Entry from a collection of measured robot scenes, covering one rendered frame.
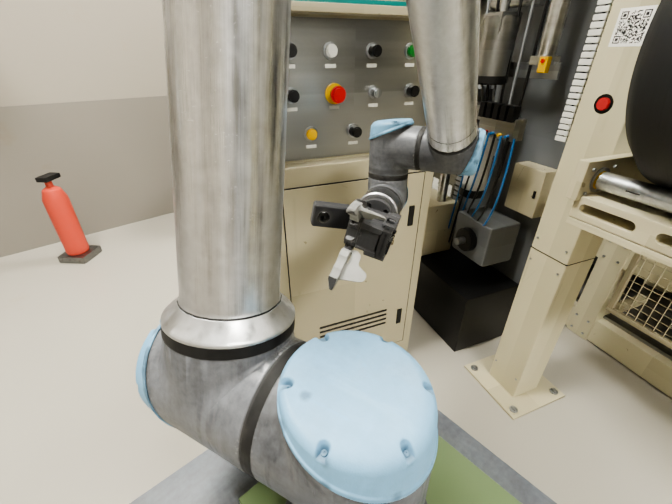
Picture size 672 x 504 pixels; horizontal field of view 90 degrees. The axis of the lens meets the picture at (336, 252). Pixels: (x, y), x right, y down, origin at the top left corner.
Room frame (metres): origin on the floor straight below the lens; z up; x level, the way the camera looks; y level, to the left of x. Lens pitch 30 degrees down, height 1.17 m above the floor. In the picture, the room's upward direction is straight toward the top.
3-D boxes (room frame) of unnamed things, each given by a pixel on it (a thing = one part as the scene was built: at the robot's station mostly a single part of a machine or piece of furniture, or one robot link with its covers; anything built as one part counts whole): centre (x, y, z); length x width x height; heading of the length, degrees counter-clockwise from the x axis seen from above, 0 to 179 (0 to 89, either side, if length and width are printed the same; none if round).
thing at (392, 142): (0.76, -0.13, 0.99); 0.12 x 0.09 x 0.12; 62
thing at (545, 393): (0.94, -0.73, 0.01); 0.27 x 0.27 x 0.02; 22
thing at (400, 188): (0.75, -0.12, 0.88); 0.12 x 0.09 x 0.10; 161
